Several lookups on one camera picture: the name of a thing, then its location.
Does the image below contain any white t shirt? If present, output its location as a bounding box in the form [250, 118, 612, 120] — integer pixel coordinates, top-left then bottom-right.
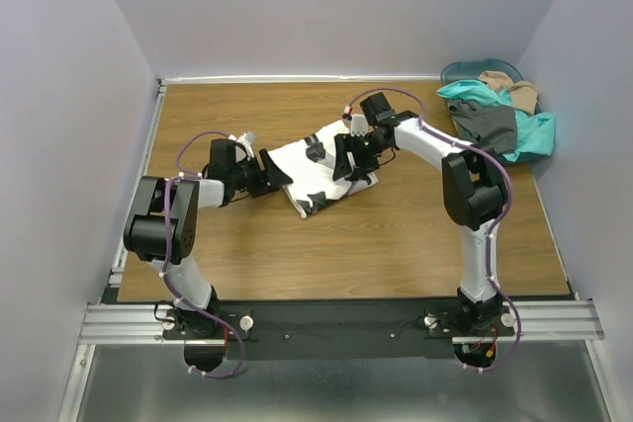
[269, 120, 379, 218]

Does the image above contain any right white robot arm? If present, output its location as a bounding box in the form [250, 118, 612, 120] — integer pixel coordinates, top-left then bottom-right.
[333, 88, 513, 331]

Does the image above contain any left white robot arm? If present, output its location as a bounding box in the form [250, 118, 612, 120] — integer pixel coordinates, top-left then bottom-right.
[123, 135, 293, 317]

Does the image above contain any dark grey t shirt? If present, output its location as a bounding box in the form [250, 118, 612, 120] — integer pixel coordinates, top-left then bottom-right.
[447, 99, 518, 155]

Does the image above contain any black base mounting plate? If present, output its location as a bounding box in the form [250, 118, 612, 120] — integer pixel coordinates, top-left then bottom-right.
[154, 297, 514, 372]

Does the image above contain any tan t shirt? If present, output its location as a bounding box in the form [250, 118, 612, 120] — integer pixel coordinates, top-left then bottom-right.
[479, 70, 538, 115]

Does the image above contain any teal t shirt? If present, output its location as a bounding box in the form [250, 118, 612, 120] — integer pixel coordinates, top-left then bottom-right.
[437, 79, 556, 163]

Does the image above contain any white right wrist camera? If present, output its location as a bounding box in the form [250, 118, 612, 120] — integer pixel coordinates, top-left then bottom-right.
[348, 114, 370, 136]

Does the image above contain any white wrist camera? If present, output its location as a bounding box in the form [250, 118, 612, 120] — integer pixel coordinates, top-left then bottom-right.
[348, 114, 370, 136]
[228, 130, 256, 160]

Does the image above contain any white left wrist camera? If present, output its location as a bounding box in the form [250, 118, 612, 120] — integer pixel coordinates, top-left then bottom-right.
[228, 130, 256, 160]

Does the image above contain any aluminium front frame rail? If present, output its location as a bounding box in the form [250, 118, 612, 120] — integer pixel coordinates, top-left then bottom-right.
[79, 300, 604, 345]

